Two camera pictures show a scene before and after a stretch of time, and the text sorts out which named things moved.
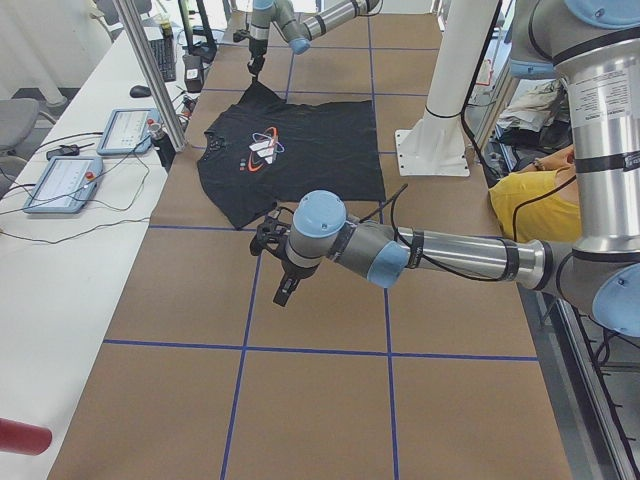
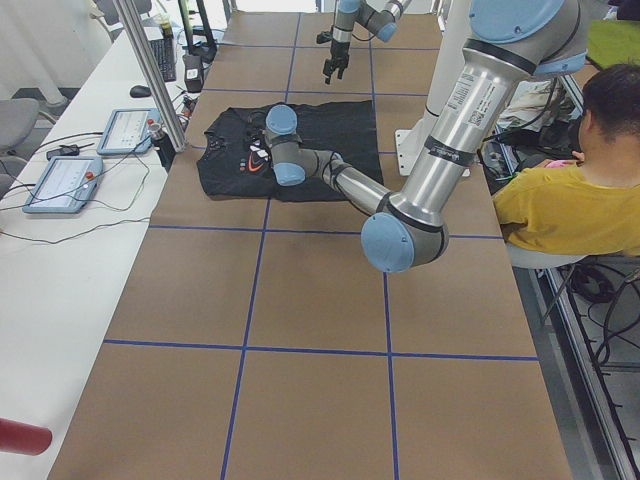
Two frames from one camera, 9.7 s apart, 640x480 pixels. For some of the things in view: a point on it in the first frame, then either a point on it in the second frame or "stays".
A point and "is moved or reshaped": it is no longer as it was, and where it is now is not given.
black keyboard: x=164 y=50 stays
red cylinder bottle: x=19 y=438 stays
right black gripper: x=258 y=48 to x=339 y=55
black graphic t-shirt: x=265 y=151 is moved or reshaped
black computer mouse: x=138 y=91 stays
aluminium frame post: x=134 y=25 stays
